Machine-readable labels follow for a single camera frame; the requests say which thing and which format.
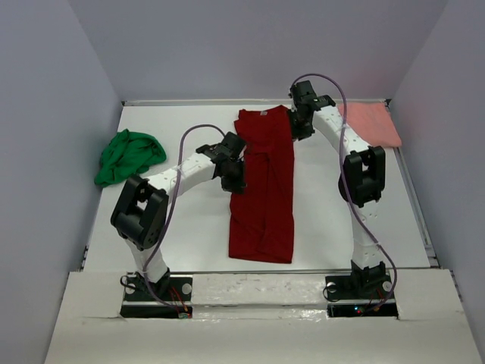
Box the red t shirt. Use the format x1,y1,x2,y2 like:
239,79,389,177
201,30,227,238
228,105,295,264

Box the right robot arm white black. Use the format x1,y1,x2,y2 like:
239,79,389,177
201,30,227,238
288,77,392,303

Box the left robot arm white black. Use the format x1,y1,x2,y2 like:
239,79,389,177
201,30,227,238
111,127,246,305

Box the pink folded t shirt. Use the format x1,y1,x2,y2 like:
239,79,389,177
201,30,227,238
345,102,402,148

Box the green t shirt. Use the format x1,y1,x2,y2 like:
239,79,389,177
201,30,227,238
94,129,167,188

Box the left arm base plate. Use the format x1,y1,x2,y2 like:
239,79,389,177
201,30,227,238
120,274,193,319

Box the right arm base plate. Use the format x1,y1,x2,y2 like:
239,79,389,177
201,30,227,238
322,275,399,319

